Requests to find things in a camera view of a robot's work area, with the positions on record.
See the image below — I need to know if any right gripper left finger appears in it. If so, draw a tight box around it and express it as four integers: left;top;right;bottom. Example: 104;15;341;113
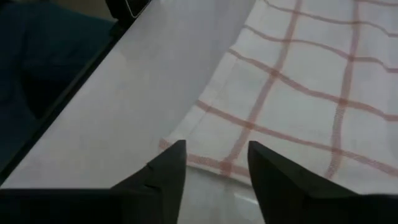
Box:
0;139;187;224

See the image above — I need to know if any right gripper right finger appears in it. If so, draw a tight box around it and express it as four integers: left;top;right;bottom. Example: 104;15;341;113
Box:
248;140;398;224

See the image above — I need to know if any white red-checked towel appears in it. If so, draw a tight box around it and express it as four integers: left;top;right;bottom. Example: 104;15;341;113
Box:
158;0;398;195

